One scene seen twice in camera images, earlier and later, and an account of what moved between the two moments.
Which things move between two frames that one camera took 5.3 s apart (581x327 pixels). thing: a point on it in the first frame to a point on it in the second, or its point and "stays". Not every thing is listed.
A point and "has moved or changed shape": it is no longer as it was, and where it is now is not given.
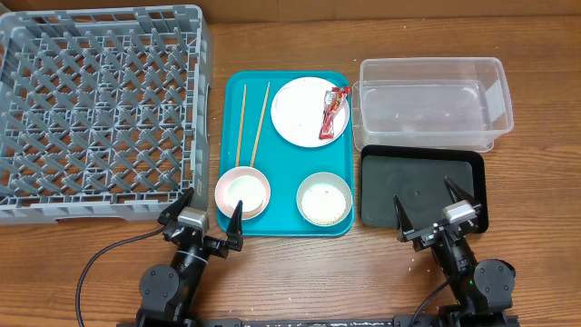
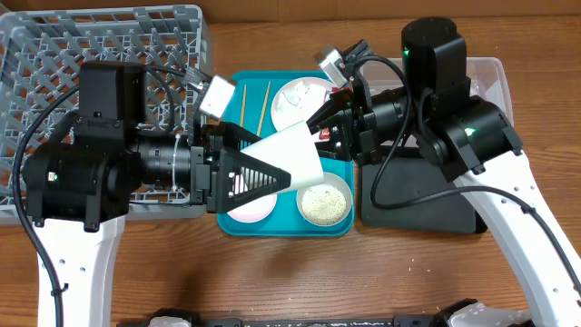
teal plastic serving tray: (251, 139) stays
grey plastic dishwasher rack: (105, 114) stays
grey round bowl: (324, 199) stays
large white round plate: (297, 112) stays
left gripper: (234, 231) to (210, 173)
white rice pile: (323, 203) stays
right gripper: (438, 228) to (359, 132)
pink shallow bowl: (243, 183) has moved or changed shape
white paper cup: (247, 189) has moved or changed shape
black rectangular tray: (416, 174) stays
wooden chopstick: (260, 126) stays
